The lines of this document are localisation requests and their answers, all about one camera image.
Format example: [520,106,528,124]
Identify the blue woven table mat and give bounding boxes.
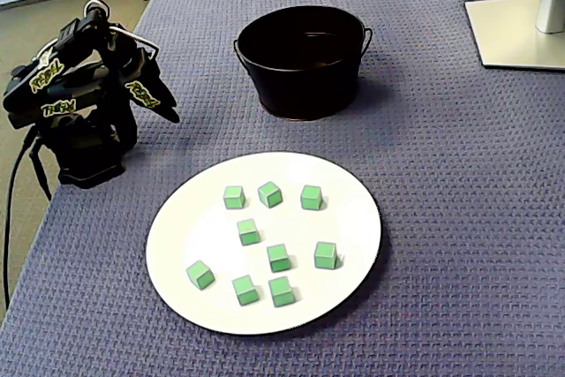
[0,0,565,377]

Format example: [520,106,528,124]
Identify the white gripper servo wire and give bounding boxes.
[108,25,161,61]

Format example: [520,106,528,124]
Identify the white round plate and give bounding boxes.
[145,150,383,336]

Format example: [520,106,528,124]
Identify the short black cable loop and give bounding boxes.
[29,147,53,200]

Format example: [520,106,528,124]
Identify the green cube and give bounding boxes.
[300,185,324,211]
[266,243,291,273]
[267,275,294,308]
[222,185,245,210]
[185,260,216,291]
[257,181,283,209]
[236,218,260,247]
[231,275,259,307]
[313,241,339,270]

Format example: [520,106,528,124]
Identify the black metal bucket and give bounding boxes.
[232,4,374,122]

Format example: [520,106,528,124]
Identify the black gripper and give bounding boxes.
[113,40,182,125]

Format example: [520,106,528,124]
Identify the thick black cable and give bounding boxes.
[2,127,39,312]

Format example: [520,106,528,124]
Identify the white monitor stand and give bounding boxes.
[463,0,565,72]

